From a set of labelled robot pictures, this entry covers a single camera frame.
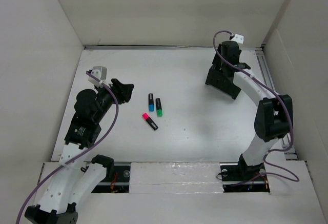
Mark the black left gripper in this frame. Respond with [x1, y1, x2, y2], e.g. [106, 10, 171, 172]
[93, 78, 133, 123]

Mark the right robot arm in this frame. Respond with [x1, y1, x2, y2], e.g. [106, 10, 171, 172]
[213, 41, 293, 185]

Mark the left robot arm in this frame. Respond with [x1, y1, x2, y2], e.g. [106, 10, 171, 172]
[24, 78, 134, 223]

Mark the black two-compartment desk organizer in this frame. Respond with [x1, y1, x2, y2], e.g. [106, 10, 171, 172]
[205, 65, 241, 100]

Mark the blue-capped black highlighter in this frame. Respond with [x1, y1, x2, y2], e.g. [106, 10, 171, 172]
[148, 93, 154, 112]

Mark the pink-capped black highlighter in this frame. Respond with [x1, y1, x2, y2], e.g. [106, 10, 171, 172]
[142, 113, 158, 131]

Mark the green-capped black highlighter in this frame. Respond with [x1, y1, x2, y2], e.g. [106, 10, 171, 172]
[155, 98, 163, 117]

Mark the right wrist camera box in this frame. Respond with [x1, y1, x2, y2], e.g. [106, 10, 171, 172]
[229, 34, 244, 44]

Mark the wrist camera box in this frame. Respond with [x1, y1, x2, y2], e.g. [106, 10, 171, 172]
[87, 66, 107, 87]
[229, 34, 244, 44]

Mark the aluminium rail at back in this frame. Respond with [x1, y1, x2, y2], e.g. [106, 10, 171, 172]
[84, 45, 264, 50]

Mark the aluminium rail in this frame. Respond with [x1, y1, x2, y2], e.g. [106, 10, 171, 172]
[84, 45, 264, 50]
[255, 50, 298, 160]

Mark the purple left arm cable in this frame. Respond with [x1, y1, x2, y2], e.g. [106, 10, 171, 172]
[15, 71, 120, 224]

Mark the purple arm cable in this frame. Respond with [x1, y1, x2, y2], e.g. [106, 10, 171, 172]
[15, 71, 120, 224]
[213, 30, 301, 186]

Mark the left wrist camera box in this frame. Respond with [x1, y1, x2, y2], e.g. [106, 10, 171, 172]
[87, 66, 107, 87]

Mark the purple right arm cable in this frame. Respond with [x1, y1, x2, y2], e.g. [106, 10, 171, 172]
[213, 30, 301, 186]

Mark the aluminium rail at right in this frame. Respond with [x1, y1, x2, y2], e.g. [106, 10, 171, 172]
[255, 50, 298, 160]

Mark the front mounting rail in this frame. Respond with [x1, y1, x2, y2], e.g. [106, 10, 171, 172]
[93, 162, 270, 194]

